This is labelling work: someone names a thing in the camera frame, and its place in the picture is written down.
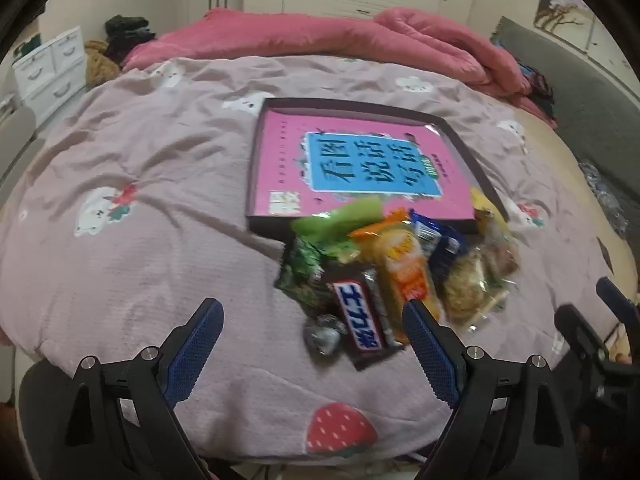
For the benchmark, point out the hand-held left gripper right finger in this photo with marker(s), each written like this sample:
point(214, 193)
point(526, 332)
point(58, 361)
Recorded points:
point(430, 345)

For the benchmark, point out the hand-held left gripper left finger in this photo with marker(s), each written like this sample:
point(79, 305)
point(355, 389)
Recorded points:
point(200, 340)

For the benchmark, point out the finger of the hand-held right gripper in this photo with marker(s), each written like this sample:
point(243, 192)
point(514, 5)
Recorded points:
point(615, 296)
point(580, 327)

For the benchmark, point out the brown chocolate bar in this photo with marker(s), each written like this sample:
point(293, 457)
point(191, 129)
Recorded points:
point(360, 315)

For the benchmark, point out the round biscuit packet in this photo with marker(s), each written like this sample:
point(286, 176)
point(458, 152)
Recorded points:
point(470, 280)

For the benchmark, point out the orange cake packet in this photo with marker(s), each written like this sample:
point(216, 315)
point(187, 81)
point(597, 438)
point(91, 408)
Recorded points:
point(400, 265)

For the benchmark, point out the blue snack packet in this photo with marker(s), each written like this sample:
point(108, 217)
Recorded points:
point(442, 245)

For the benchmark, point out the silver foil candy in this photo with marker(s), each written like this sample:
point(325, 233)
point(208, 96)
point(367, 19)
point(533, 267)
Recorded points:
point(325, 335)

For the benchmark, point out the clear small snack packet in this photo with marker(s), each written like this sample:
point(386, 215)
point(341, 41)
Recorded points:
point(502, 250)

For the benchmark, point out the dark green pea packet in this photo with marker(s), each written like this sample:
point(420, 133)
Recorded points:
point(300, 275)

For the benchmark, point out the light green snack packet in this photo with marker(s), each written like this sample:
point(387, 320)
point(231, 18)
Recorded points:
point(330, 225)

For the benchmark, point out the dark shallow box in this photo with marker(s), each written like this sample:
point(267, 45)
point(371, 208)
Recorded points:
point(325, 105)

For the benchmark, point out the pink printed blanket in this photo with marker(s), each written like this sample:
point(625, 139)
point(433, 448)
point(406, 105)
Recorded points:
point(150, 260)

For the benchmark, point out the blue grey patterned cloth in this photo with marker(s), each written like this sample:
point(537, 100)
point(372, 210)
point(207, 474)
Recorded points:
point(602, 195)

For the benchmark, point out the beige bed sheet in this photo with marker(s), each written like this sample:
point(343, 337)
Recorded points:
point(565, 200)

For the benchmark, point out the pink book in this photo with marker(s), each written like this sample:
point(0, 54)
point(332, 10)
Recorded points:
point(280, 160)

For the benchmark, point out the grey quilted headboard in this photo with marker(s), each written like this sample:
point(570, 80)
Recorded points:
point(575, 85)

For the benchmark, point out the striped clothes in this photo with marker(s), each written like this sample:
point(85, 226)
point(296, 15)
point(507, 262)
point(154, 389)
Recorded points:
point(540, 90)

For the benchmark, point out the brown knit cloth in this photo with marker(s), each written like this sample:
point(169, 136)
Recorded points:
point(100, 62)

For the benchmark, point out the white drawer cabinet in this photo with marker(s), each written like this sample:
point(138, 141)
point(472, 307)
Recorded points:
point(50, 70)

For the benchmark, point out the dark clothes pile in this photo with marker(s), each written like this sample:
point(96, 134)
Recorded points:
point(127, 30)

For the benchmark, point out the pink quilt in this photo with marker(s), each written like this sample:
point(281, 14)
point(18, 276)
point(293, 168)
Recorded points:
point(300, 35)

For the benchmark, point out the wall painting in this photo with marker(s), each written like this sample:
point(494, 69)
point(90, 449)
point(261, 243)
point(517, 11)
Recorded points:
point(565, 5)

